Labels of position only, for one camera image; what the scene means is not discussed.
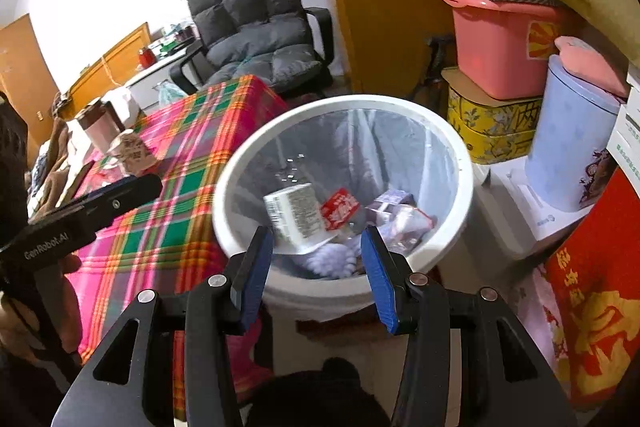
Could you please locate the dark cloth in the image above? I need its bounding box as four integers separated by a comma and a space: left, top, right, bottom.
247, 357, 393, 427

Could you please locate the crumpled paper bag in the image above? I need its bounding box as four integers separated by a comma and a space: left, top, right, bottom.
107, 129, 158, 175

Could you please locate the yellow patterned box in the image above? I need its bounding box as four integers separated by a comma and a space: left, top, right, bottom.
446, 79, 543, 165

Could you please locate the pink plastic storage box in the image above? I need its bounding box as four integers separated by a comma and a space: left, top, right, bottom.
436, 0, 568, 100

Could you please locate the wooden door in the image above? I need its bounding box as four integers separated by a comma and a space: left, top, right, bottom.
0, 14, 58, 108

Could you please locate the red printed cloth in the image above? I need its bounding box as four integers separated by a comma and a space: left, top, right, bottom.
542, 167, 640, 410

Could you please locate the white plastic appliance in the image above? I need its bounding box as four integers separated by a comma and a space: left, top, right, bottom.
470, 154, 596, 258

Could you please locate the pink green plaid tablecloth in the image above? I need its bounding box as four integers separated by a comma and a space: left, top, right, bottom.
65, 75, 288, 408

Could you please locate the pink tumbler brown lid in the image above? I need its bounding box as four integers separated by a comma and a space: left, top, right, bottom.
75, 99, 118, 155

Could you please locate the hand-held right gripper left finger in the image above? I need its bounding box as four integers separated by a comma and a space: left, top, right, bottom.
50, 226, 275, 427

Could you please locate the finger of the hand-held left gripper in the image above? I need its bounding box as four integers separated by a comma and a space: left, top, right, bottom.
30, 173, 163, 233

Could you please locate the white nightstand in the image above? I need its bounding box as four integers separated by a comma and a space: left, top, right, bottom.
125, 42, 201, 108

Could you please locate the small white drink carton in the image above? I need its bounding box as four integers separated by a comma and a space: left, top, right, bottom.
263, 183, 333, 255

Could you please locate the white snack bag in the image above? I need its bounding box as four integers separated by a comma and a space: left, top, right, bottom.
365, 189, 436, 253

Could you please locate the wooden bed headboard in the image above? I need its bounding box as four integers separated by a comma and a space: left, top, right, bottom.
57, 22, 151, 118

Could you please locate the brown blanket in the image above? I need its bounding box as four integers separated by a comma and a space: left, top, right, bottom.
27, 117, 76, 218

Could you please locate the pink printed bag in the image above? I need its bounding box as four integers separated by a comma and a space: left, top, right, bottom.
520, 257, 571, 388

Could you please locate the red and white wrapper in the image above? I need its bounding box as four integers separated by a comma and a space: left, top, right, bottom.
320, 188, 361, 232

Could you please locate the grey padded armchair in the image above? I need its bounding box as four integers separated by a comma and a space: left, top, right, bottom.
169, 0, 336, 98

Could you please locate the white round trash bin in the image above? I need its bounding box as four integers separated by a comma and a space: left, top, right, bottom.
212, 94, 475, 323

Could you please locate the white cardboard box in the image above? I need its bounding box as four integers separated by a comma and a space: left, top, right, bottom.
607, 72, 640, 198

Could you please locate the pink plastic lid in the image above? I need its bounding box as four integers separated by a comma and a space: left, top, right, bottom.
554, 36, 632, 98

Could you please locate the pale blue plastic bucket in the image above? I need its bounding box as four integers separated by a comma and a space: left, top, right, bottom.
525, 56, 621, 212

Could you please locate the person's left hand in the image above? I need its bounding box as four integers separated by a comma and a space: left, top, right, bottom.
0, 253, 83, 365

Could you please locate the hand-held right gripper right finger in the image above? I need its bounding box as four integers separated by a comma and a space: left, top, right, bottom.
360, 226, 581, 427

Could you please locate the translucent plastic bag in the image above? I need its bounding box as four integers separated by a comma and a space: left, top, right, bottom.
150, 79, 188, 108

